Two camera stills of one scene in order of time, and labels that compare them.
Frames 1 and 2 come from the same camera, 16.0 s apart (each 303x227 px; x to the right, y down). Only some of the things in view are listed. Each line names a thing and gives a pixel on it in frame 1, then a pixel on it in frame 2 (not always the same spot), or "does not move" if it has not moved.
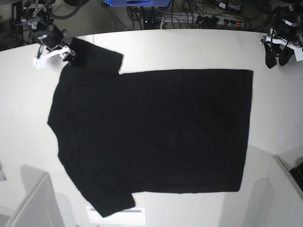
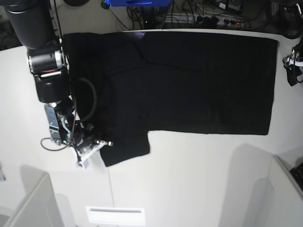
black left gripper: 51,37 to 63,128
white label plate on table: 134,215 does not move
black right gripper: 286,28 to 293,71
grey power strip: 202,19 does not move
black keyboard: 298,173 does not move
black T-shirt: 148,131 to 124,85
